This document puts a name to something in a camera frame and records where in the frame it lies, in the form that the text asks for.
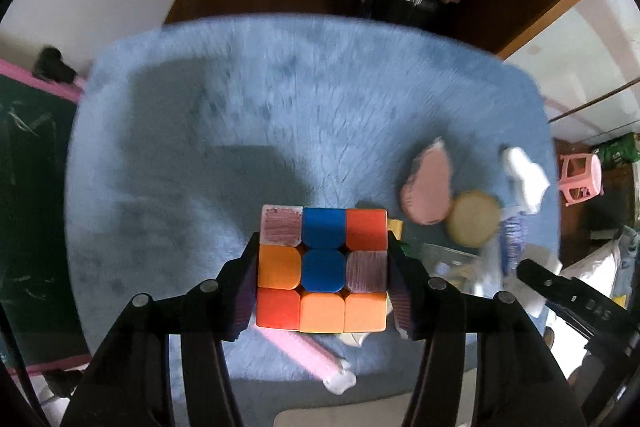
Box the multicolour puzzle cube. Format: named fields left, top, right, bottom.
left=255, top=205, right=388, bottom=335

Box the white blue carton box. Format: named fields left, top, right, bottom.
left=499, top=208, right=562, bottom=319

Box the white plastic bottle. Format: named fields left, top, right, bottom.
left=501, top=147, right=551, bottom=215

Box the clear sticker plastic cup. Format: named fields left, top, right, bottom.
left=418, top=244, right=485, bottom=297

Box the pink pear-shaped case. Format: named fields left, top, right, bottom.
left=400, top=138, right=451, bottom=227

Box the pink tube white cap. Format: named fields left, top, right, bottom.
left=253, top=325, right=357, bottom=395

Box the white plastic tray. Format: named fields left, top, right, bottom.
left=272, top=393, right=411, bottom=427

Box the pink plastic stool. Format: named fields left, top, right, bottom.
left=559, top=153, right=604, bottom=207

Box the blue fuzzy table cloth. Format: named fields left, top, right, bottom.
left=65, top=15, right=556, bottom=348

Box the green snack bag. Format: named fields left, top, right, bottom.
left=593, top=132, right=639, bottom=170

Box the green chalkboard pink frame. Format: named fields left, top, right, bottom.
left=1, top=62, right=91, bottom=373

